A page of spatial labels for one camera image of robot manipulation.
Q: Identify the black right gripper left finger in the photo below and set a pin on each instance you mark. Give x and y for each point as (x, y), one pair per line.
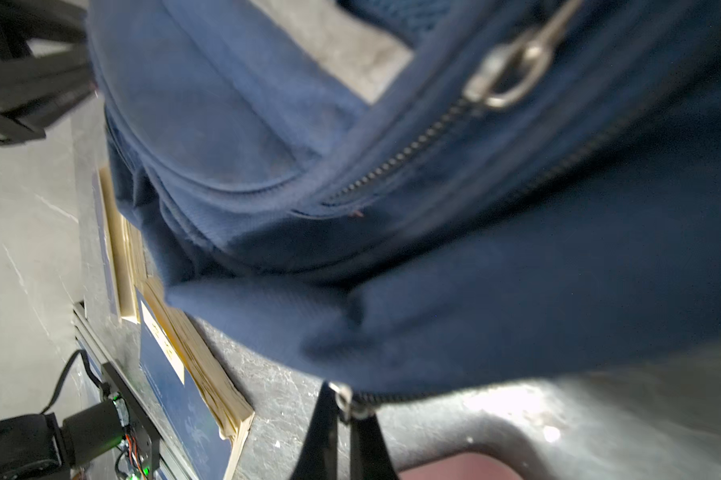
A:
(318, 459)

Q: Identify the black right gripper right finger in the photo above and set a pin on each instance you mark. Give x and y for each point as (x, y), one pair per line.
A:
(369, 456)

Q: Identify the blue book yellow label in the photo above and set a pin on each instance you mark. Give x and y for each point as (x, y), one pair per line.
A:
(210, 417)

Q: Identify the navy blue student backpack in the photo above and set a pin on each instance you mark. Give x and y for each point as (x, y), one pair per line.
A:
(418, 197)

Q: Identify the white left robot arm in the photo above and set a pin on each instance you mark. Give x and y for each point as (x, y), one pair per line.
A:
(45, 69)

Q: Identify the pink pencil case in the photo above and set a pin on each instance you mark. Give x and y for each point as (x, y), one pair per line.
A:
(464, 466)

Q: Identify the purple book yellow label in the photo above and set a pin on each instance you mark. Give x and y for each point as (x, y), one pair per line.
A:
(118, 240)

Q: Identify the slotted aluminium floor rail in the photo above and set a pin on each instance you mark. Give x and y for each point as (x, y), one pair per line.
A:
(106, 338)

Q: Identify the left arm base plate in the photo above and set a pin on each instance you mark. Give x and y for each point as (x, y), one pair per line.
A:
(141, 444)

